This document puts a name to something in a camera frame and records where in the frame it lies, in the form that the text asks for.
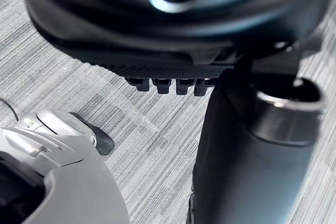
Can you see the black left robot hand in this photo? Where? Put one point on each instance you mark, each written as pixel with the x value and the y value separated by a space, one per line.
pixel 162 32

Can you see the clear tape strip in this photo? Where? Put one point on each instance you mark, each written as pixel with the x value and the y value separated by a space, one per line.
pixel 136 115

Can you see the dark robot foot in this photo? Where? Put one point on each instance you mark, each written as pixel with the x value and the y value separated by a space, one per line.
pixel 101 138

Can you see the silver robot leg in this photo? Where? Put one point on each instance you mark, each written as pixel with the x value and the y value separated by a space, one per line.
pixel 52 171

